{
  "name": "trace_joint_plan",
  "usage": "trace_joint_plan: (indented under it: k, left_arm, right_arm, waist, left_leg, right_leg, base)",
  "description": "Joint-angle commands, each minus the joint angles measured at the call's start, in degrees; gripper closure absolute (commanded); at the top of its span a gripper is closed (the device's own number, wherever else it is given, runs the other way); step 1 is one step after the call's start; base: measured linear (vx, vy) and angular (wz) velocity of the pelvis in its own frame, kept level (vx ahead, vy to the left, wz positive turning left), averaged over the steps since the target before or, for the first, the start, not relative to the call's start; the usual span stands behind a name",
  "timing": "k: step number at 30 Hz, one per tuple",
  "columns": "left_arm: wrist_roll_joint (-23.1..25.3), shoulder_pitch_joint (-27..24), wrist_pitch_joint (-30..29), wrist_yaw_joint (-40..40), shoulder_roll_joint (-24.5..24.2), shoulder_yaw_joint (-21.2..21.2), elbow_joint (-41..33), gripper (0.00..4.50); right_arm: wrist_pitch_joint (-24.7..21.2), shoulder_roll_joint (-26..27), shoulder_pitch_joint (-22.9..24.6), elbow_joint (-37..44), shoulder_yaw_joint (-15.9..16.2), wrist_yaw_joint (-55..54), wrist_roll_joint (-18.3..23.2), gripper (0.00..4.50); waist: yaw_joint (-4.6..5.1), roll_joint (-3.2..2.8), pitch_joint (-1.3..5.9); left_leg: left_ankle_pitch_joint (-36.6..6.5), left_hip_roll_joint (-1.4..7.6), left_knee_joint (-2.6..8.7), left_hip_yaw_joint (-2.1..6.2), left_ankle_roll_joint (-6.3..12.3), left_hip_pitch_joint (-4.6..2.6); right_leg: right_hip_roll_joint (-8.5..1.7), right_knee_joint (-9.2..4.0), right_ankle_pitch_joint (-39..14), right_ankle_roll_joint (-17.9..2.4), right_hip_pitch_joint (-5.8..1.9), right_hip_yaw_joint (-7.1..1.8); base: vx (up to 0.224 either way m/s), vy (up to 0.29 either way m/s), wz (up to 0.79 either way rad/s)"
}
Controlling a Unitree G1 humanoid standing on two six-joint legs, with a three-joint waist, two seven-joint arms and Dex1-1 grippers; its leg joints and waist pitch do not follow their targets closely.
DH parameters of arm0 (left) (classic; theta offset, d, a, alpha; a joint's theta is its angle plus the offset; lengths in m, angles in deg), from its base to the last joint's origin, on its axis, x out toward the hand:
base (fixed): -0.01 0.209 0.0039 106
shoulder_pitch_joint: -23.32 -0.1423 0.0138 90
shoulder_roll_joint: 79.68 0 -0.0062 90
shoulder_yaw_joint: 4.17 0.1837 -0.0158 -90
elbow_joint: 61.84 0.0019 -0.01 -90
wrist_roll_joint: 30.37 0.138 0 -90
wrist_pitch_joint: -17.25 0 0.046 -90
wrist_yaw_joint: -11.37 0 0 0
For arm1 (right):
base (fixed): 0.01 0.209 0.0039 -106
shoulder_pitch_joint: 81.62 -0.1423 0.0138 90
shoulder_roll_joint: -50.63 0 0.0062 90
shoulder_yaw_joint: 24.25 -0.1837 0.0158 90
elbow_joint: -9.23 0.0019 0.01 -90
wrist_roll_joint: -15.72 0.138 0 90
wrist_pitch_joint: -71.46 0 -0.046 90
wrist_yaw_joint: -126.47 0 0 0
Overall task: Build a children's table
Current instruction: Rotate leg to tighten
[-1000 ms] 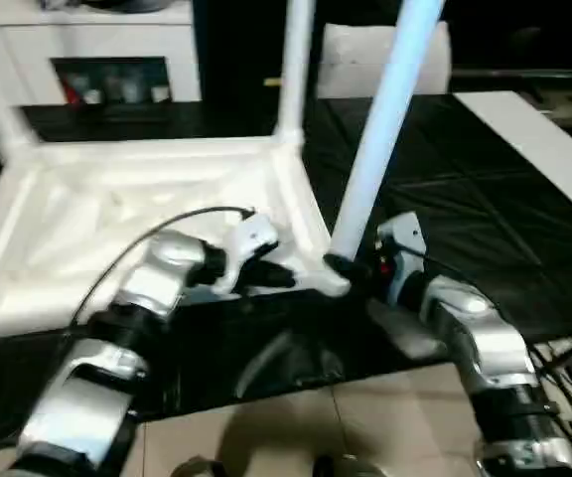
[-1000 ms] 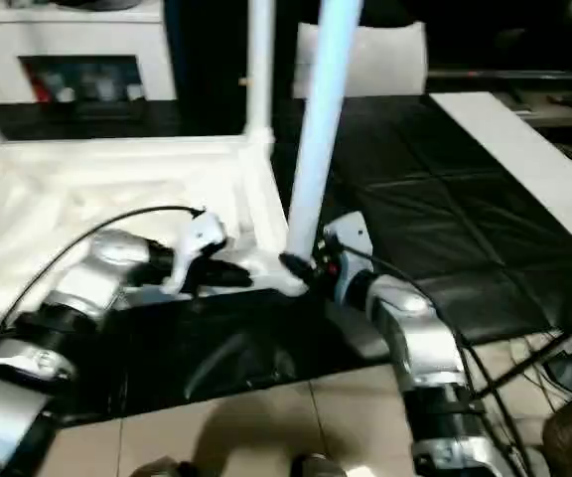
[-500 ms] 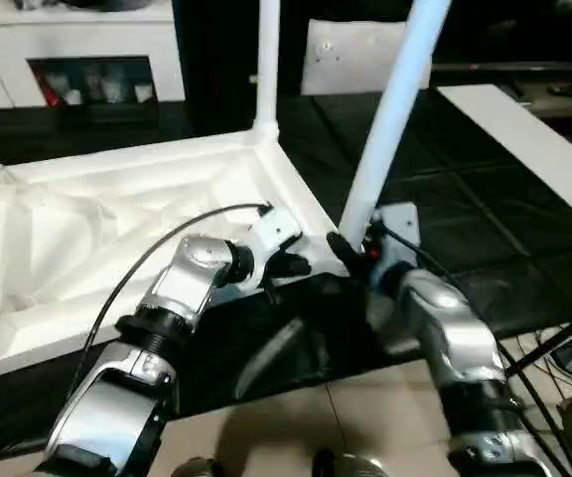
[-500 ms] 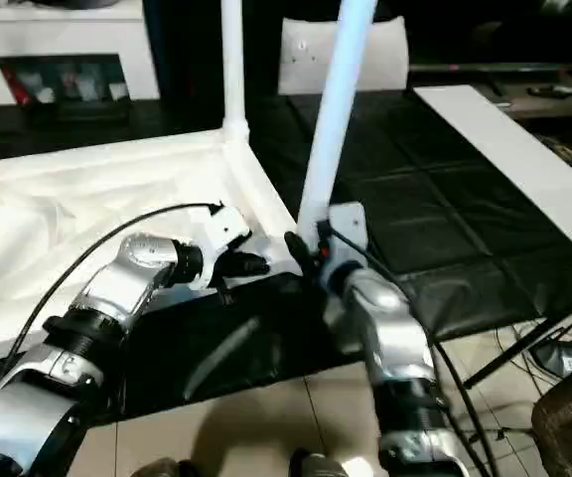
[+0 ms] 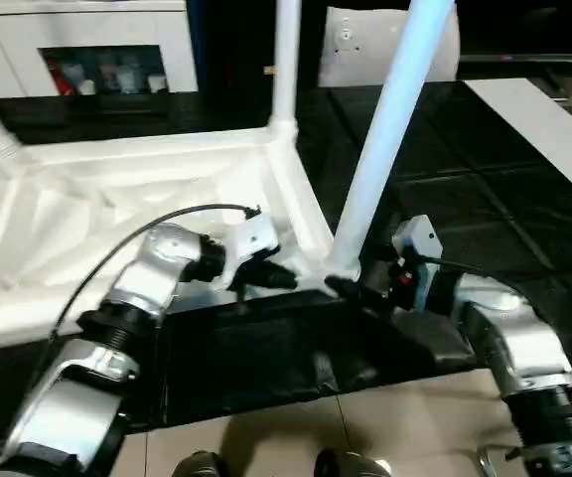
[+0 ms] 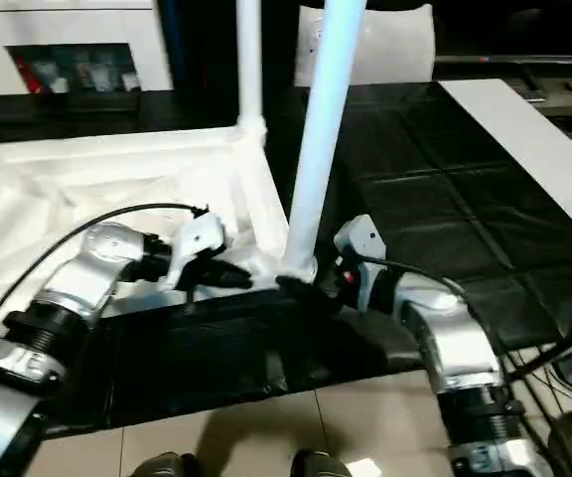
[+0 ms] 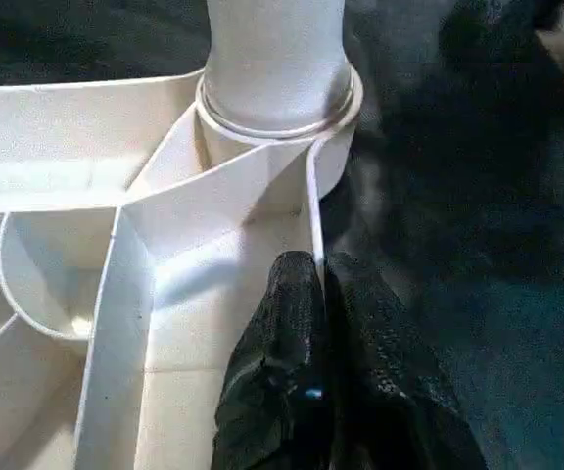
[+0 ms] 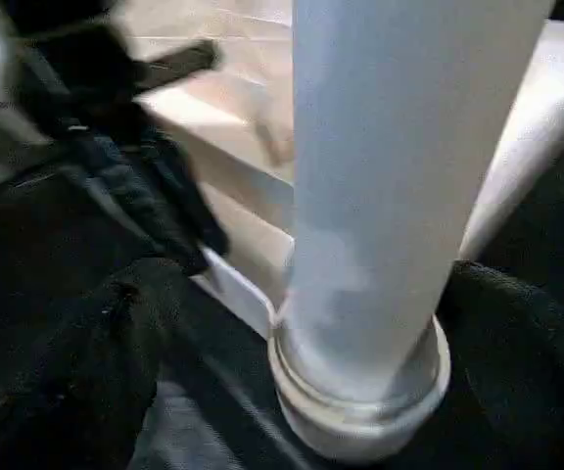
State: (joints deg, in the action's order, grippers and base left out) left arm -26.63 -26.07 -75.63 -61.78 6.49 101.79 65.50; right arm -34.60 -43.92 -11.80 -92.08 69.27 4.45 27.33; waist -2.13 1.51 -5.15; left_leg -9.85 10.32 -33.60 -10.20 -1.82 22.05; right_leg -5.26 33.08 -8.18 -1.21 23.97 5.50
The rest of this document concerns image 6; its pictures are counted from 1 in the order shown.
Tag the white plastic table leg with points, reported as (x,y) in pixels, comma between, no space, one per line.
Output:
(321,129)
(249,65)

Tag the white flat board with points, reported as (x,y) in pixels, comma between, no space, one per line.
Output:
(534,149)

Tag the black stand leg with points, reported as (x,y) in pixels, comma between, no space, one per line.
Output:
(554,360)

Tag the white plastic bag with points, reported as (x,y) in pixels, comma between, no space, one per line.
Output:
(395,45)

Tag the small white paper scrap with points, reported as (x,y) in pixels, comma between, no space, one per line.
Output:
(363,468)

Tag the white cabinet with glass doors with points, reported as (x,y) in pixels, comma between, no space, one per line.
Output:
(28,45)

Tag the black work mat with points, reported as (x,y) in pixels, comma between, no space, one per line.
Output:
(445,229)

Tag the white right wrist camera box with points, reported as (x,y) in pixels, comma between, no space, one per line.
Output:
(360,243)

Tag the white plastic table top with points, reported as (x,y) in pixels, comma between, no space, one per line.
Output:
(87,189)

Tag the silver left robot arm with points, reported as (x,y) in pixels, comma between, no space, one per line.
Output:
(87,278)

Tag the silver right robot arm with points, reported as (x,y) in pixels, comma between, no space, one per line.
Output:
(455,338)

